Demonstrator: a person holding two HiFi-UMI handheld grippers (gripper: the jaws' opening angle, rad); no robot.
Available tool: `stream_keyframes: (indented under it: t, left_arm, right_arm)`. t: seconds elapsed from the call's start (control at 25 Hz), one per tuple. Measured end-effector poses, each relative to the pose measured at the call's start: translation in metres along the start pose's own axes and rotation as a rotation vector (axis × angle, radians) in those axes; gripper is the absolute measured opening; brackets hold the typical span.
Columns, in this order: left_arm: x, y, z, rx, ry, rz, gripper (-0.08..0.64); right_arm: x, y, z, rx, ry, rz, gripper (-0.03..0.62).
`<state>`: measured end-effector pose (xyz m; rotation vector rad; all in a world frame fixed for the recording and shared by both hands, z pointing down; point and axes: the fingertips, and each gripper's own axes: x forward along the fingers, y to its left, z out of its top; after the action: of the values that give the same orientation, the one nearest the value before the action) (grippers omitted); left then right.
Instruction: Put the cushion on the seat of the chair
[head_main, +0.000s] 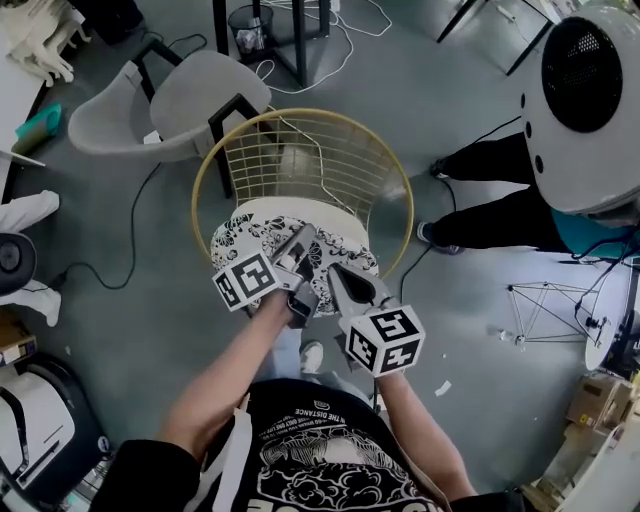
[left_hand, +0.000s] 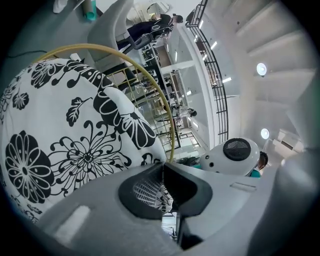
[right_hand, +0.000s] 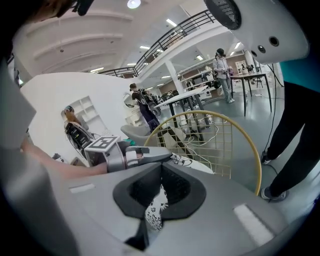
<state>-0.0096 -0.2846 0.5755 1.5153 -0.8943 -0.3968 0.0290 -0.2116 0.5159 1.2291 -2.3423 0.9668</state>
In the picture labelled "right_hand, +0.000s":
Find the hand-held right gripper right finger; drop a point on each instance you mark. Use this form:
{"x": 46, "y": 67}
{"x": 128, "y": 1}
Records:
{"x": 220, "y": 220}

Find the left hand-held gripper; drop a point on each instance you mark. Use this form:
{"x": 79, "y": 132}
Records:
{"x": 113, "y": 156}

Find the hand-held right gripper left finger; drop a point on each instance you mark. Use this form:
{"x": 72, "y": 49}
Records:
{"x": 100, "y": 200}

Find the person's left forearm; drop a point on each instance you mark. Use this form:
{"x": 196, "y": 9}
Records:
{"x": 67, "y": 170}

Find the beige box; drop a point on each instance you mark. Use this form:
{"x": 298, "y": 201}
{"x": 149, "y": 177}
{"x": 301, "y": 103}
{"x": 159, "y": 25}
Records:
{"x": 175, "y": 138}

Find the grey armchair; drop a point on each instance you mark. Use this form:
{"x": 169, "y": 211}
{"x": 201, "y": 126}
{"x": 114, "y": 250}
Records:
{"x": 135, "y": 133}

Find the white top table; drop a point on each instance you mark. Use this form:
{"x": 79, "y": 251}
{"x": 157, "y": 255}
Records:
{"x": 185, "y": 96}

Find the person's grey shirt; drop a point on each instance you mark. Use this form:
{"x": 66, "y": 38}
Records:
{"x": 27, "y": 187}

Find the dark thin-legged table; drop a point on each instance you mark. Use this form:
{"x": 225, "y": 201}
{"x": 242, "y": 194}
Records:
{"x": 250, "y": 75}

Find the black balcony railing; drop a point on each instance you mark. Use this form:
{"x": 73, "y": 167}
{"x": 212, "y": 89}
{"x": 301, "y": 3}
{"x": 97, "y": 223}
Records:
{"x": 175, "y": 30}

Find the round ceiling lamp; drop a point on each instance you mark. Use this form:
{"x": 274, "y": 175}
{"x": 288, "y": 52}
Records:
{"x": 133, "y": 3}

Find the white tracking device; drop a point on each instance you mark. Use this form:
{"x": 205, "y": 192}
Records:
{"x": 272, "y": 22}

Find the white wall shelf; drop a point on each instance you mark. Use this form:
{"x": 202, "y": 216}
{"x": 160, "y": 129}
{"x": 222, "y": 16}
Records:
{"x": 87, "y": 110}

